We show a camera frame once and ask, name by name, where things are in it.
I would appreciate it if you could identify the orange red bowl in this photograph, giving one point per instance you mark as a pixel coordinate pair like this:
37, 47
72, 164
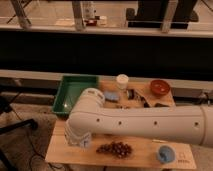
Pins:
159, 87

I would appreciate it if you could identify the small black silver can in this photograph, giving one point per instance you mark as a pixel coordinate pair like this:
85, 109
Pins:
130, 94

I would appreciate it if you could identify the blue sponge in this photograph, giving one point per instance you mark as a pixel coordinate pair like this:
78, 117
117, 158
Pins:
111, 96

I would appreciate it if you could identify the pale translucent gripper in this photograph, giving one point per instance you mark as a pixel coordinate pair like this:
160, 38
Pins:
74, 140

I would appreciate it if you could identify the bunch of dark grapes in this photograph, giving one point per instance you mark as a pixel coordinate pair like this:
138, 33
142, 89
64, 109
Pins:
117, 149

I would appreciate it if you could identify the green plastic tray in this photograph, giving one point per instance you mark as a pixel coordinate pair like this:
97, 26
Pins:
69, 90

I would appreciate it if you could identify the light blue towel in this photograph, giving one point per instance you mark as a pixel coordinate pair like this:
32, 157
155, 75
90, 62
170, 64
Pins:
85, 143

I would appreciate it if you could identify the white paper cup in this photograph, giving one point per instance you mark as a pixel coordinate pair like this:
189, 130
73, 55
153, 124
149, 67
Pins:
122, 81

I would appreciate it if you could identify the blue small cup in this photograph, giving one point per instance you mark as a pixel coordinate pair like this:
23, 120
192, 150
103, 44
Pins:
165, 154

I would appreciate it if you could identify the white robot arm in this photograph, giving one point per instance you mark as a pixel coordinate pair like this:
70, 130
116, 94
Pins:
185, 124

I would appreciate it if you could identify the black rectangular block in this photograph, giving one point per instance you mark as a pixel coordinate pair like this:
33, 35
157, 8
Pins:
160, 105

